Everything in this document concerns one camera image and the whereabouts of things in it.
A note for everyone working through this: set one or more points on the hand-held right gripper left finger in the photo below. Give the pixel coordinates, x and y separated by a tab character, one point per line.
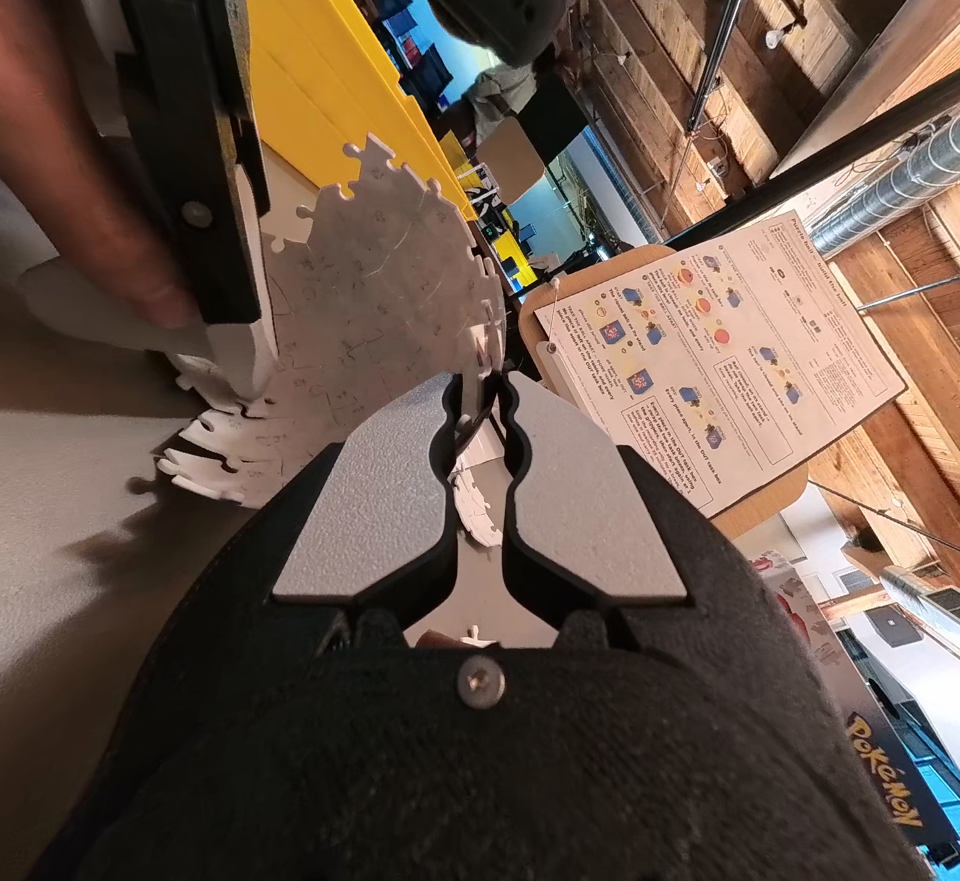
367	506

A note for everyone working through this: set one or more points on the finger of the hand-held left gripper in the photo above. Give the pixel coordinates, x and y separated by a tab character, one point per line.
247	363
90	311

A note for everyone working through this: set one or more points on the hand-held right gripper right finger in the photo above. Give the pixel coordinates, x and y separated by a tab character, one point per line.
585	513

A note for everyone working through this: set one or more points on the partly built puzzle ball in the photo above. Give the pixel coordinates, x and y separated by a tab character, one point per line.
360	281

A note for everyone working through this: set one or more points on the joined white puzzle pieces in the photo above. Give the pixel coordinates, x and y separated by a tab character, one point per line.
476	506

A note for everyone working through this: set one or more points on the colourful puzzle box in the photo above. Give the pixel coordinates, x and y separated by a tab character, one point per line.
885	776

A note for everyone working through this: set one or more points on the person's left hand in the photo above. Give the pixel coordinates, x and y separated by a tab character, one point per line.
67	131

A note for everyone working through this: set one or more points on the yellow plastic tote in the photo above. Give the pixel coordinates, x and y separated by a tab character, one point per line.
315	71

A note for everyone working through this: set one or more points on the printed task sheet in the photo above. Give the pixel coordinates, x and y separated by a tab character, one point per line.
712	371

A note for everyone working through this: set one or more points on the wooden clipboard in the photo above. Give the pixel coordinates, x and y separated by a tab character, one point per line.
577	270

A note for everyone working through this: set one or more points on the brown chair back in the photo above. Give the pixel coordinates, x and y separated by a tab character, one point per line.
510	161

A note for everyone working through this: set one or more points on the black metal beam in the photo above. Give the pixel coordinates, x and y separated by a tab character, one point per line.
825	161

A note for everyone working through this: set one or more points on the chrome metal pipe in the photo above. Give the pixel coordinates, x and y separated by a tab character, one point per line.
731	11

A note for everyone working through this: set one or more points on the silver air duct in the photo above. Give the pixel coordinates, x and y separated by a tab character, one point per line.
900	183

